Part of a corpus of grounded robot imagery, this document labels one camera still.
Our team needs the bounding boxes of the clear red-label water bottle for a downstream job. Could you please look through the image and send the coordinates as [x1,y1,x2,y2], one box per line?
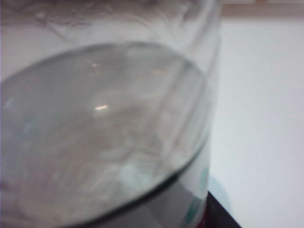
[0,0,223,228]

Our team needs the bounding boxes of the long brown desk partition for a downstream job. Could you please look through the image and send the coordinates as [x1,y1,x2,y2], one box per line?
[219,3,304,18]

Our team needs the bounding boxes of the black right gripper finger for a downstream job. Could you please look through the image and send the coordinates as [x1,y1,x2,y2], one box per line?
[205,189,240,228]

